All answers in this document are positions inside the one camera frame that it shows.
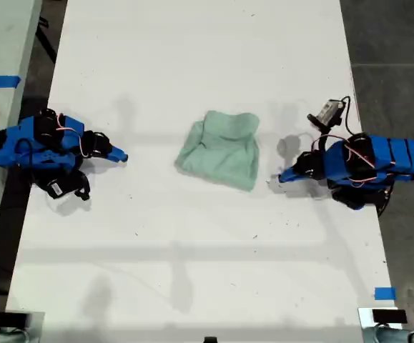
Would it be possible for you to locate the black arm base cable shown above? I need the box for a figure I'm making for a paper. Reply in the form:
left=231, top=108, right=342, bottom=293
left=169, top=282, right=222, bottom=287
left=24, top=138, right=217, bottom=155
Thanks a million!
left=376, top=174, right=397, bottom=219

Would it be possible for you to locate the small black box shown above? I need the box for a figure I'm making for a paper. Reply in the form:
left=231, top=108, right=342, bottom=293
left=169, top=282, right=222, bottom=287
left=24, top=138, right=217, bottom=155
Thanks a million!
left=372, top=309, right=408, bottom=324
left=0, top=312, right=29, bottom=329

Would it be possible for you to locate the pale grey tube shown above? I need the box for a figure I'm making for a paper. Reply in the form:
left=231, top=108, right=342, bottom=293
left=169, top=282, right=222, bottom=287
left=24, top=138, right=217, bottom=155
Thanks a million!
left=374, top=327, right=414, bottom=343
left=0, top=330, right=29, bottom=343

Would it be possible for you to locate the square blue tape piece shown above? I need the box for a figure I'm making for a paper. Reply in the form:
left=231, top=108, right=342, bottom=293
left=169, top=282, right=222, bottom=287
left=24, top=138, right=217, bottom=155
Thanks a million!
left=374, top=287, right=398, bottom=301

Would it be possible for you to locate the pale green T-shirt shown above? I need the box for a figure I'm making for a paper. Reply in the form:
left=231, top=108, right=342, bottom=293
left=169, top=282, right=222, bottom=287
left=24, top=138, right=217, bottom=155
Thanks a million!
left=174, top=109, right=260, bottom=193

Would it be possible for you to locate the black stand leg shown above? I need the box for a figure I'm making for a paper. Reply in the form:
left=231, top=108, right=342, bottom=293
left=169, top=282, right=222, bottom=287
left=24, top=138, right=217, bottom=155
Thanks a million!
left=34, top=14, right=58, bottom=66

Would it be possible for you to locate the black camera cable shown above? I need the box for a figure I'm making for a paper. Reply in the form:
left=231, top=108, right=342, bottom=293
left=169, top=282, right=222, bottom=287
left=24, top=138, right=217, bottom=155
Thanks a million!
left=338, top=95, right=358, bottom=136
left=15, top=138, right=68, bottom=165

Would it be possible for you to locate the black camera stalk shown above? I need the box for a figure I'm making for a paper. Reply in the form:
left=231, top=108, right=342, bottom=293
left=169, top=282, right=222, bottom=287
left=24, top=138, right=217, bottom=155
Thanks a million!
left=311, top=124, right=332, bottom=154

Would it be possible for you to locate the black labelled gripper camera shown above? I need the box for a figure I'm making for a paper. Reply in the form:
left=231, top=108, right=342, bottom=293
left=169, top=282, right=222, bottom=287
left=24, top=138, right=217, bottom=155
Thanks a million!
left=44, top=171, right=92, bottom=202

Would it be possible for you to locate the silver black gripper camera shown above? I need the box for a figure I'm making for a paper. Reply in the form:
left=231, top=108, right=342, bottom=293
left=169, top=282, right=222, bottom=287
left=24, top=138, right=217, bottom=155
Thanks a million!
left=306, top=99, right=347, bottom=129

